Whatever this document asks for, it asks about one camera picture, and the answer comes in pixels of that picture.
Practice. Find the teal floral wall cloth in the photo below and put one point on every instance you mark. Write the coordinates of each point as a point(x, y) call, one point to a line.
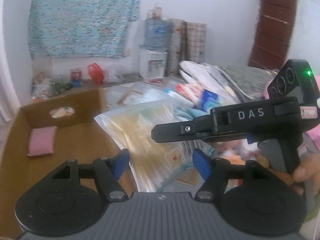
point(80, 28)

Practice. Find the green patterned pillow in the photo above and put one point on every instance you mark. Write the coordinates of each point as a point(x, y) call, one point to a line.
point(248, 83)

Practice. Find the person's right hand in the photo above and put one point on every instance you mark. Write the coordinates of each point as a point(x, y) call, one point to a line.
point(308, 169)

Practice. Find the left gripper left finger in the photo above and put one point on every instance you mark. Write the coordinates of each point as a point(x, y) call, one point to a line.
point(107, 172)

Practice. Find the blue striped towel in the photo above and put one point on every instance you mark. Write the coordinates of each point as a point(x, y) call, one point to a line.
point(187, 114)

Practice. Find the rolled beige mat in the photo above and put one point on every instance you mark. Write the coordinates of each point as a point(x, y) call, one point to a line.
point(176, 39)

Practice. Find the blue water jug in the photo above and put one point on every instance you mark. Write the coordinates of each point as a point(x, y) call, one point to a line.
point(155, 34)

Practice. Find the brown cardboard box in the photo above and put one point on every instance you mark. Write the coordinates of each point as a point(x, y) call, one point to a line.
point(55, 194)

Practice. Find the red plastic bag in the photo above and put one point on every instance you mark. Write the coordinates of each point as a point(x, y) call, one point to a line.
point(96, 74)

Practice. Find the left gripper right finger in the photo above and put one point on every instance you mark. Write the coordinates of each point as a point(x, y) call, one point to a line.
point(214, 172)

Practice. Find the white water dispenser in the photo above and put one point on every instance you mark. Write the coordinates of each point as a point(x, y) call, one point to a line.
point(152, 64)

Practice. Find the pink knitted cloth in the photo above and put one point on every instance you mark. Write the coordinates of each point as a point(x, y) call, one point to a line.
point(41, 141)

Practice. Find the dark red wooden door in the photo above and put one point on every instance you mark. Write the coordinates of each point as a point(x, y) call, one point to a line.
point(273, 33)

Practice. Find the pink polka dot blanket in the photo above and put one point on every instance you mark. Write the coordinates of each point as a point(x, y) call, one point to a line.
point(313, 134)

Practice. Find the blue wet wipes pack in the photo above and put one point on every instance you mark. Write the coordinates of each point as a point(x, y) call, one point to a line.
point(209, 100)

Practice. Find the rolled checkered mat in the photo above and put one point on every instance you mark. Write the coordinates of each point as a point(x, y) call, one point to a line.
point(195, 41)

